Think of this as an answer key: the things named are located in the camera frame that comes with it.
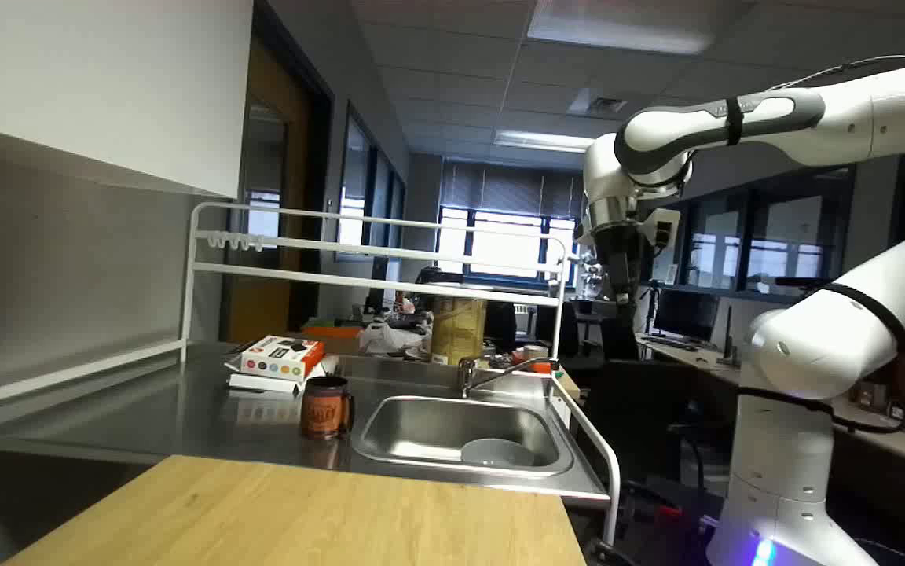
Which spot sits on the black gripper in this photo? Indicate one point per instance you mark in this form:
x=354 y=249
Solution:
x=624 y=254

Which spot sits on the brown ceramic mug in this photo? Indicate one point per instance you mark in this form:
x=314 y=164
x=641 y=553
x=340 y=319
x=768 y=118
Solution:
x=324 y=409

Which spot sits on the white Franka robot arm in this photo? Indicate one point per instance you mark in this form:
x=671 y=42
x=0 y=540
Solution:
x=839 y=325

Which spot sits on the stainless steel sink basin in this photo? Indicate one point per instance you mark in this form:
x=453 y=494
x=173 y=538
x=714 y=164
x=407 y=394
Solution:
x=440 y=425

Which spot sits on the window with blinds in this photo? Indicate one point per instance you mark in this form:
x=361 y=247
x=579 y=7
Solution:
x=503 y=223

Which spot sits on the small ceiling light panel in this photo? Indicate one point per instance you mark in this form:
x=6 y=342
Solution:
x=542 y=140

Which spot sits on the glass partition windows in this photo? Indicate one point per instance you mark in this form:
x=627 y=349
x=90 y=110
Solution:
x=768 y=235

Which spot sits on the black office chair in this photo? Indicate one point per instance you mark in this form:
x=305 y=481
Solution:
x=629 y=409

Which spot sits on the yellow canister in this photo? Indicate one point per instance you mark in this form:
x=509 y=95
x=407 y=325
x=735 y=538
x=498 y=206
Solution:
x=461 y=331

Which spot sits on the chrome faucet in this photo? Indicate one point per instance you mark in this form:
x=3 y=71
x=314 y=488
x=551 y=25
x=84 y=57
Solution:
x=468 y=377

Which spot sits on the large ceiling light panel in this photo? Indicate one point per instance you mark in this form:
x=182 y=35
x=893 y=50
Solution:
x=620 y=22

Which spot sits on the white plastic bag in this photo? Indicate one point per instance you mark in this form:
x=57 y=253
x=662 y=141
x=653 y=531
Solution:
x=388 y=336

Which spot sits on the colourful cardboard box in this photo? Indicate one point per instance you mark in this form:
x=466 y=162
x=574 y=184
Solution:
x=282 y=357

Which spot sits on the wooden door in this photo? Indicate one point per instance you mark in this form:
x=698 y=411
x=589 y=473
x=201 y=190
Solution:
x=268 y=209

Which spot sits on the flat white box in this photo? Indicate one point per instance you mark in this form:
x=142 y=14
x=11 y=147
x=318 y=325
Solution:
x=266 y=380

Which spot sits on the stainless steel counter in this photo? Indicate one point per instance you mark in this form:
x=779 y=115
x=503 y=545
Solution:
x=188 y=411

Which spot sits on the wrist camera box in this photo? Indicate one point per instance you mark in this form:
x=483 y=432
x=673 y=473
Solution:
x=664 y=228

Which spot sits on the white metal rack frame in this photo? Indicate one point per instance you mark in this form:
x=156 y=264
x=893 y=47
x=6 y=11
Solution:
x=370 y=284

